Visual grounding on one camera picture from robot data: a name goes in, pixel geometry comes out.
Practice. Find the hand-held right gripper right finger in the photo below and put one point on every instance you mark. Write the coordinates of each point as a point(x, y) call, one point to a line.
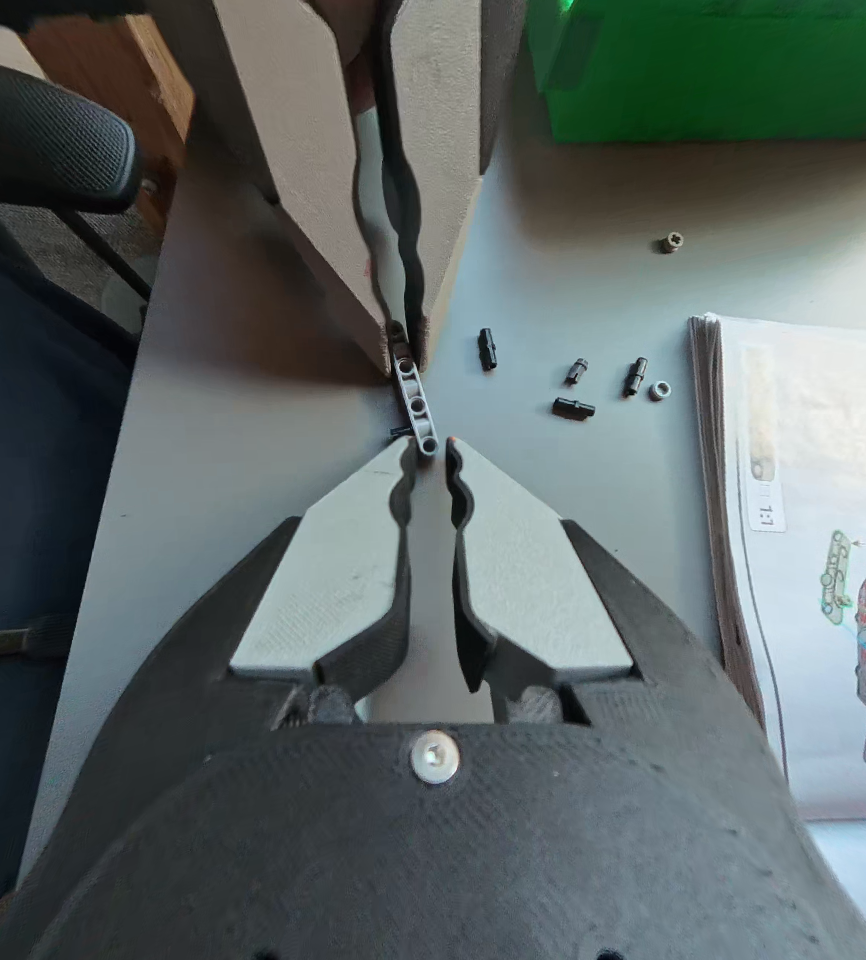
point(538, 592)

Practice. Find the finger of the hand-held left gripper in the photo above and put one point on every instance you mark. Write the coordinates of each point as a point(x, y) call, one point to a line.
point(440, 150)
point(298, 165)

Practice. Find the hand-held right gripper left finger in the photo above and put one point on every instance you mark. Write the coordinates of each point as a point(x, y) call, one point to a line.
point(328, 577)

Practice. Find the grey lego beam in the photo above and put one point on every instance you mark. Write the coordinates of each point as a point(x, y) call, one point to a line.
point(418, 409)

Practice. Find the grey lego bushing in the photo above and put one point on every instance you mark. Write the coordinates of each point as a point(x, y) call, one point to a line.
point(659, 390)

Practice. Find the lego instruction booklet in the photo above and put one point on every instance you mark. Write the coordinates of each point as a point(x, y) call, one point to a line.
point(815, 450)

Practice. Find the black office chair armrest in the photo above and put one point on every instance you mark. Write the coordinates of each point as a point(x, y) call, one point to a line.
point(35, 135)

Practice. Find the green plastic bin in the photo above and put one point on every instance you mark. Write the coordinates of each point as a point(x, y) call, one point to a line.
point(718, 67)

